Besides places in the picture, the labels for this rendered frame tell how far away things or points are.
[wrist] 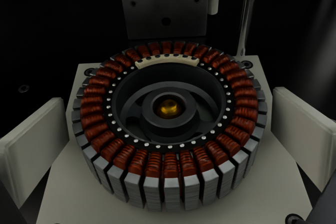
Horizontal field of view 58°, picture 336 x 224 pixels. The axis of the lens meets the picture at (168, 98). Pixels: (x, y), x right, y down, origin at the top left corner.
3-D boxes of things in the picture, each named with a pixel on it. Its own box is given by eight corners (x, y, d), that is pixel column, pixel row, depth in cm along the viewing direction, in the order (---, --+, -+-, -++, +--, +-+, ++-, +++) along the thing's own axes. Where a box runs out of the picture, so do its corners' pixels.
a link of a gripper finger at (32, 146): (20, 211, 13) (2, 211, 13) (70, 140, 20) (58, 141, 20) (5, 147, 12) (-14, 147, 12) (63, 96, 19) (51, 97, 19)
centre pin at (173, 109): (186, 142, 19) (186, 116, 17) (156, 144, 19) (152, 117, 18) (184, 119, 21) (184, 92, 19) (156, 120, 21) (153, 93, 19)
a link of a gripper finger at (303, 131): (331, 132, 12) (350, 131, 12) (272, 86, 19) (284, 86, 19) (323, 198, 13) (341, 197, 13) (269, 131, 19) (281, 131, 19)
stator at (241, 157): (278, 211, 16) (297, 177, 13) (69, 220, 16) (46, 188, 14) (239, 71, 24) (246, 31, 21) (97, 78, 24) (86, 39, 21)
